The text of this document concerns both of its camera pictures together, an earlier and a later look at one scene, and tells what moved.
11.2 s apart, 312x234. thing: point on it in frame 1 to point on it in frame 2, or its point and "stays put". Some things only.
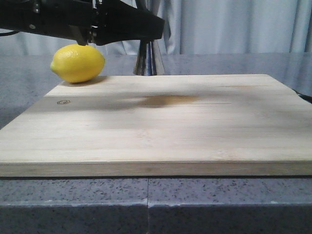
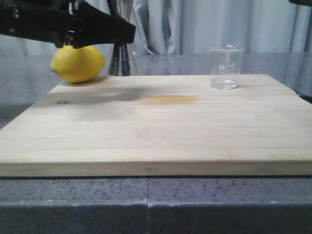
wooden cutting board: (162, 126) stays put
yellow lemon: (75, 63) stays put
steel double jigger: (146, 63) to (122, 62)
